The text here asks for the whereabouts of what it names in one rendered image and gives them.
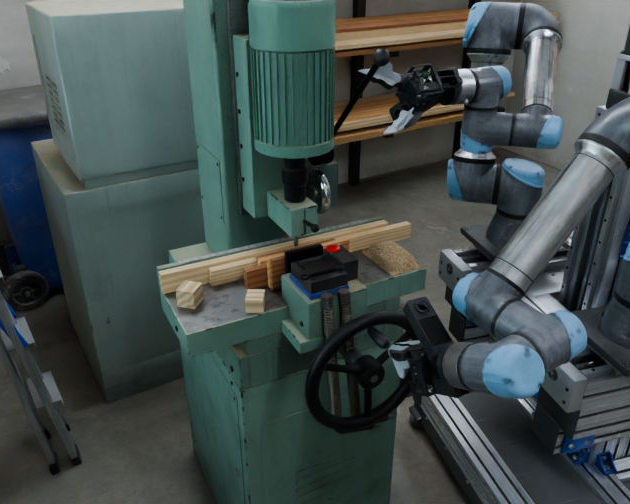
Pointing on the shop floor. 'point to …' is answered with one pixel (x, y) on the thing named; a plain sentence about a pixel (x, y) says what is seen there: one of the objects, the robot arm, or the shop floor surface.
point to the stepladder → (17, 334)
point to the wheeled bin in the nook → (19, 192)
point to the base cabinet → (285, 438)
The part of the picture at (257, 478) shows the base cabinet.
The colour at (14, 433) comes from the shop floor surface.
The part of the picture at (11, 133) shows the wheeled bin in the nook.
